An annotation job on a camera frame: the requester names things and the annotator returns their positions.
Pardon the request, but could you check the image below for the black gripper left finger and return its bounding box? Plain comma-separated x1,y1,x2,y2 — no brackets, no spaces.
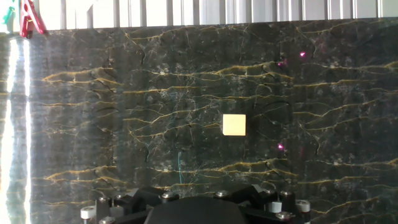
80,185,180,224

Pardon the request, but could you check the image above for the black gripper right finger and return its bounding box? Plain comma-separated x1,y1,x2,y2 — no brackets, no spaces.
213,183,312,224

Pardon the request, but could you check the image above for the small wooden cube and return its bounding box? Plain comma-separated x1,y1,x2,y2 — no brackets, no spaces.
222,113,247,137

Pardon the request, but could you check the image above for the black marble pattern mat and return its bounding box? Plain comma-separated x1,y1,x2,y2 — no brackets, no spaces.
0,17,398,224

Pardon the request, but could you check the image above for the red clothespin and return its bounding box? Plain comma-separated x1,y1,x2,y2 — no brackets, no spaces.
19,0,49,40

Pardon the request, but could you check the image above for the teal clothespin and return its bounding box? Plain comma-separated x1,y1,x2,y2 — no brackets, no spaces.
2,0,17,26

